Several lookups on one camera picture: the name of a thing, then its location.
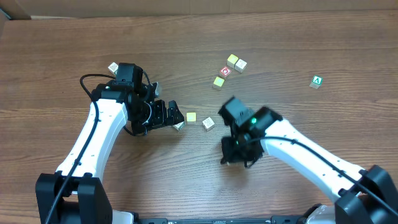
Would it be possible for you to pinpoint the white block green edge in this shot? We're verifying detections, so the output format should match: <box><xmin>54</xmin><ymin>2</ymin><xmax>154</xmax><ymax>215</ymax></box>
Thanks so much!
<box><xmin>173</xmin><ymin>121</ymin><xmax>185</xmax><ymax>131</ymax></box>

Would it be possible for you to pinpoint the yellow block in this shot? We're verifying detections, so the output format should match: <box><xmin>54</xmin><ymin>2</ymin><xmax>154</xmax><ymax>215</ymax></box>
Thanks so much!
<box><xmin>213</xmin><ymin>77</ymin><xmax>225</xmax><ymax>90</ymax></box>
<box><xmin>226</xmin><ymin>54</ymin><xmax>239</xmax><ymax>68</ymax></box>
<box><xmin>186</xmin><ymin>112</ymin><xmax>197</xmax><ymax>123</ymax></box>

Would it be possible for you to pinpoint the white patterned block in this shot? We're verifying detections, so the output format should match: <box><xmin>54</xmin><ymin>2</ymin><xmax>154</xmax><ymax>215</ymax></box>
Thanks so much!
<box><xmin>202</xmin><ymin>117</ymin><xmax>215</xmax><ymax>131</ymax></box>

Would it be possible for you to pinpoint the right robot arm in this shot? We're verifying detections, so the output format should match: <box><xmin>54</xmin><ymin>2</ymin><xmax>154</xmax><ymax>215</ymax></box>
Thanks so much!
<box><xmin>218</xmin><ymin>97</ymin><xmax>397</xmax><ymax>223</ymax></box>

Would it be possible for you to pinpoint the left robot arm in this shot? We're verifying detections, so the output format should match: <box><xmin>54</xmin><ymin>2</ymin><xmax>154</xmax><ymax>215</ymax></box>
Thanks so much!
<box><xmin>35</xmin><ymin>63</ymin><xmax>184</xmax><ymax>223</ymax></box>

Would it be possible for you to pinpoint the white block green side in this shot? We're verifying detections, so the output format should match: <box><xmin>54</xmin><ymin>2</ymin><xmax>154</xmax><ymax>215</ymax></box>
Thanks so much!
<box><xmin>108</xmin><ymin>62</ymin><xmax>119</xmax><ymax>75</ymax></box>

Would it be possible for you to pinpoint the red circle block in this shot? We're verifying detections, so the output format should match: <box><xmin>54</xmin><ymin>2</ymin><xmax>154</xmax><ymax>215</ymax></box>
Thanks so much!
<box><xmin>219</xmin><ymin>66</ymin><xmax>231</xmax><ymax>79</ymax></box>

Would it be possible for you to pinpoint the white block far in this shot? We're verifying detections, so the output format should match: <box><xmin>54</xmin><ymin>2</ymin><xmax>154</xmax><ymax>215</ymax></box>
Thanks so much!
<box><xmin>234</xmin><ymin>59</ymin><xmax>247</xmax><ymax>73</ymax></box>

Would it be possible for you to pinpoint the green letter block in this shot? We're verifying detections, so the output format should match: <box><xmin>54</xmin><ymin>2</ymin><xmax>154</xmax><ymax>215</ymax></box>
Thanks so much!
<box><xmin>309</xmin><ymin>75</ymin><xmax>323</xmax><ymax>89</ymax></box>

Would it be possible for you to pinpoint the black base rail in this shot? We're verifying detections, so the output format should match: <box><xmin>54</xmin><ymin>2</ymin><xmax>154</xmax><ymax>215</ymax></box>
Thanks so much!
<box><xmin>134</xmin><ymin>215</ymin><xmax>307</xmax><ymax>224</ymax></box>

